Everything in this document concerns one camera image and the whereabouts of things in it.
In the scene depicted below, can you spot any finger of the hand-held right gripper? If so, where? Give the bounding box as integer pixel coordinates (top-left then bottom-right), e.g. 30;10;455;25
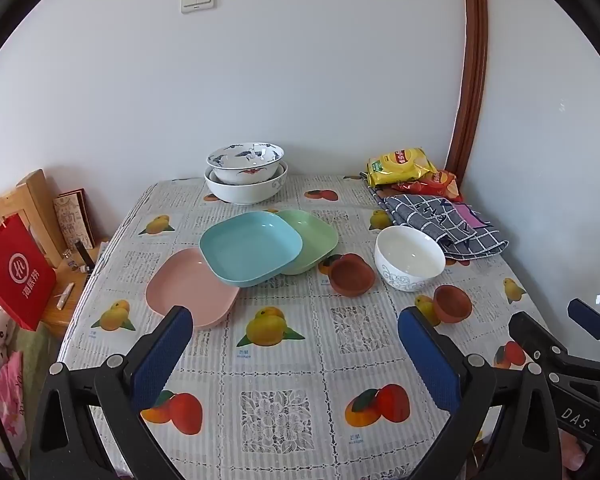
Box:
509;311;568;366
567;299;600;363

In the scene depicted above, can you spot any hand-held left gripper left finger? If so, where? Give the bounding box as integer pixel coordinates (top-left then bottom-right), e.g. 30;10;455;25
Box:
28;305;195;480

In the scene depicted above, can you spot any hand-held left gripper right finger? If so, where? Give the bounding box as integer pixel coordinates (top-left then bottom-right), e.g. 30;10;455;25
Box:
397;305;563;480

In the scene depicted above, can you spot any brown clay bowl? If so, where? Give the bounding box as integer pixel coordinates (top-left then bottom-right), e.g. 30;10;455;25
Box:
328;254;376;297
433;285;473;324

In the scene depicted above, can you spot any person's right hand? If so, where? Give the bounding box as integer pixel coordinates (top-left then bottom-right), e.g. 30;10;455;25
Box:
560;432;588;471

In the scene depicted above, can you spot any pink square plate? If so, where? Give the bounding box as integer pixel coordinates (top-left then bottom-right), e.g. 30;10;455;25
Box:
146;248;241;331

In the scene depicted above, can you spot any white bowl with scroll pattern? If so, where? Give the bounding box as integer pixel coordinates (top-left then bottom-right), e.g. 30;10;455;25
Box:
374;225;446;292

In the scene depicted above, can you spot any wooden side table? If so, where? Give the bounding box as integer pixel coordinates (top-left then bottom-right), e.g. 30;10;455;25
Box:
40;242;111;341

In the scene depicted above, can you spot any small black object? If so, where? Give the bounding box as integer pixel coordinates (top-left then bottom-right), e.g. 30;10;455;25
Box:
75;241;97;273

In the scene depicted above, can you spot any fruit print lace tablecloth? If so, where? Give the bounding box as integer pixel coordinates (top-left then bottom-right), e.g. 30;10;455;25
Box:
57;175;581;480

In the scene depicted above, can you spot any grey checked cloth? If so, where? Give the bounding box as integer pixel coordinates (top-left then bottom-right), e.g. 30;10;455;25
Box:
360;172;510;261

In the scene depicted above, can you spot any blue square plate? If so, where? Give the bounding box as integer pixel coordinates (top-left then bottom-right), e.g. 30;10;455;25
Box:
199;211;303;288

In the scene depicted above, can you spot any patterned beige book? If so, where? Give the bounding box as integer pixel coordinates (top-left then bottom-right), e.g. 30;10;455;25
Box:
53;188;95;251

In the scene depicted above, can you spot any green square plate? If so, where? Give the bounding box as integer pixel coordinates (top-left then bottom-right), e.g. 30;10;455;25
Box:
275;209;339;276

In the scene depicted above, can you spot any red paper bag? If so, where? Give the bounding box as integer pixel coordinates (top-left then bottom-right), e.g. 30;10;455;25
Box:
0;213;57;332

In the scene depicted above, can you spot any pink starred cloth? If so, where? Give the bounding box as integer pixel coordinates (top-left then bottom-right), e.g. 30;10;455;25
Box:
0;350;26;466

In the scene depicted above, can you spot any red chip bag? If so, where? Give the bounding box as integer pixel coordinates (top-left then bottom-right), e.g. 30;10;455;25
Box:
405;170;463;201

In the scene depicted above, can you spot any large white bowl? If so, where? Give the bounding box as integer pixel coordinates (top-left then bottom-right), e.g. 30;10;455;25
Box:
203;161;289;205

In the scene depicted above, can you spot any yellow chip bag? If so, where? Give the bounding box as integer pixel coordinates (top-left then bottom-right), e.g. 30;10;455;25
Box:
366;148;438;188

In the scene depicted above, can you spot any wooden chair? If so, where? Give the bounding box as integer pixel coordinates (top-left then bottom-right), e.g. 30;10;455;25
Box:
0;169;63;268

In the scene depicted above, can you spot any blue patterned white bowl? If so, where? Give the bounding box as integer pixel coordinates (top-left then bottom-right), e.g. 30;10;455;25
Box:
206;142;285;184

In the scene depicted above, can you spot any brown wooden door frame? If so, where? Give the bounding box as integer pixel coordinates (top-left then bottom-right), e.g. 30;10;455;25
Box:
445;0;488;196

